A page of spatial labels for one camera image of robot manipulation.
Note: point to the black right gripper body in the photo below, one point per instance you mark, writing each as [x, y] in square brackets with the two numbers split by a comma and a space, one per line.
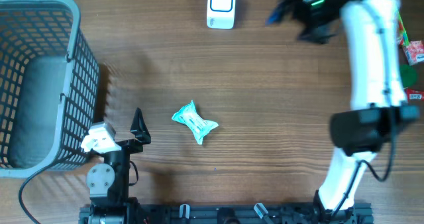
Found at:
[312, 15]

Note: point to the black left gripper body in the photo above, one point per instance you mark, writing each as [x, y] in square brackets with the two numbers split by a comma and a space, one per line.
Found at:
[122, 158]

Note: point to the mint green wipes pack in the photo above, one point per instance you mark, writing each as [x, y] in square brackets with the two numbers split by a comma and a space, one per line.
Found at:
[200, 127]

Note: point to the green Haribo candy bag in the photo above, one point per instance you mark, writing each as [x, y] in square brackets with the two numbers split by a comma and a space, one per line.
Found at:
[402, 38]

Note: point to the small red tissue pack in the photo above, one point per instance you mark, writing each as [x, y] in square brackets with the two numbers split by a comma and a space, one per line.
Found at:
[414, 52]

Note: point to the green lid jar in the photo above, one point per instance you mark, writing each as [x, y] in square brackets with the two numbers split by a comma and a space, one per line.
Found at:
[408, 75]

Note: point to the red stick packet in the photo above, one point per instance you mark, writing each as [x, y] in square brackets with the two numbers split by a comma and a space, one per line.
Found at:
[413, 94]

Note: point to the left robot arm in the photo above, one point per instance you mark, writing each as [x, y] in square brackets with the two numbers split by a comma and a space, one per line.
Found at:
[109, 181]

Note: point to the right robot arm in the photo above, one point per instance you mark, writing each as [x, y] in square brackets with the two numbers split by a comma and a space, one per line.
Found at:
[379, 110]

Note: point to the white barcode scanner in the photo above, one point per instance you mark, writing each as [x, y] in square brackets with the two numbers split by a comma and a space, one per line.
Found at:
[221, 14]

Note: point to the grey plastic shopping basket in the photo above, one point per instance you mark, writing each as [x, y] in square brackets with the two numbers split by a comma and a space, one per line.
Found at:
[49, 86]

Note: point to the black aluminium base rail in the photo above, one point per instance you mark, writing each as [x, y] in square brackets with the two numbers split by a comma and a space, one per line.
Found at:
[232, 214]

